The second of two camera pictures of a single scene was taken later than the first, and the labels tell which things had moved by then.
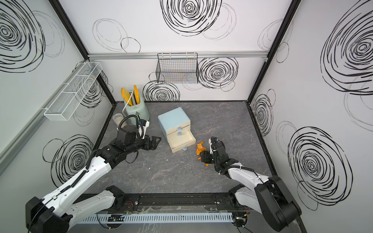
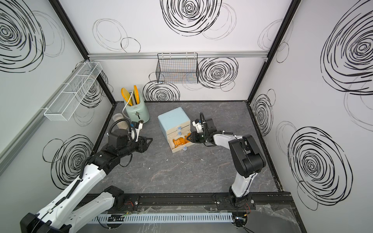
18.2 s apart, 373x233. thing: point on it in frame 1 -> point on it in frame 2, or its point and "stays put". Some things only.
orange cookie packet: x=200 y=148 -> x=185 y=139
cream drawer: x=178 y=132 stays put
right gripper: x=205 y=157 -> x=195 y=139
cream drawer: x=178 y=127 stays put
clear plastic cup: x=117 y=118 stays put
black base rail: x=173 y=200 stays put
